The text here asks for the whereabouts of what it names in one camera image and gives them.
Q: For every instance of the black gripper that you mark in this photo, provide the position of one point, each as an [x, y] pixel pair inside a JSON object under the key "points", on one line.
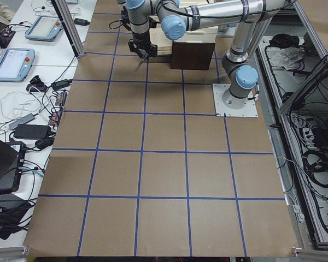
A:
{"points": [[140, 37]]}

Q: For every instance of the grey orange scissors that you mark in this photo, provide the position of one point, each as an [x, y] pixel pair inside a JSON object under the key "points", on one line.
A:
{"points": [[142, 60]]}

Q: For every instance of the light wooden pulled-out drawer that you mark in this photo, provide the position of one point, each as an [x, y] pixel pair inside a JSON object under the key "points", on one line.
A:
{"points": [[157, 37]]}

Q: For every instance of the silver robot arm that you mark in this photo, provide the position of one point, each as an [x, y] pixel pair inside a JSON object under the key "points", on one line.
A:
{"points": [[124, 20], [249, 16]]}

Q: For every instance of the dark wooden drawer cabinet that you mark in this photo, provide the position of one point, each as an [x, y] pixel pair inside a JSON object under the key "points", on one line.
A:
{"points": [[191, 56]]}

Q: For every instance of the white plastic tray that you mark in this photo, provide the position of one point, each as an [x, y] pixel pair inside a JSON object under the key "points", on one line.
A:
{"points": [[203, 35]]}

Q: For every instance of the black power adapter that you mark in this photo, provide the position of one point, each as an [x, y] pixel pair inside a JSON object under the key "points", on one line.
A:
{"points": [[81, 22]]}

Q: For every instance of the far teach pendant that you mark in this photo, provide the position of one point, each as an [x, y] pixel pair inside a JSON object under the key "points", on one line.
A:
{"points": [[45, 28]]}

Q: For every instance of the teach pendant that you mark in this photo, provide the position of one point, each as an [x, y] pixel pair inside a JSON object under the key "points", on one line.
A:
{"points": [[15, 64], [45, 28]]}

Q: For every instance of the near teach pendant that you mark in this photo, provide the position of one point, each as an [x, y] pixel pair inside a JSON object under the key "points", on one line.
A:
{"points": [[15, 64]]}

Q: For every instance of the grey usb hub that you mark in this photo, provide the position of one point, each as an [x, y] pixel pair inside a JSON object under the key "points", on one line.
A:
{"points": [[22, 120]]}

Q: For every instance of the white crumpled cloth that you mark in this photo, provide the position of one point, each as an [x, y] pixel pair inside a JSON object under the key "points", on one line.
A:
{"points": [[288, 58]]}

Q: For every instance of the large black power brick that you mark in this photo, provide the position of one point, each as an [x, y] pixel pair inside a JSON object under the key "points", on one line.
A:
{"points": [[31, 131]]}

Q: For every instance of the black laptop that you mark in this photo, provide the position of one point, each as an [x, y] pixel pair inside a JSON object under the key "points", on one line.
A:
{"points": [[11, 160]]}

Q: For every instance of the aluminium frame post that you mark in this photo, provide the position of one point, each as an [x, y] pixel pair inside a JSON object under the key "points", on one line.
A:
{"points": [[70, 29]]}

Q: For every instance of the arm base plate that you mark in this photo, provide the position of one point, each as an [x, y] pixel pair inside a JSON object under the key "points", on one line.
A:
{"points": [[227, 105]]}

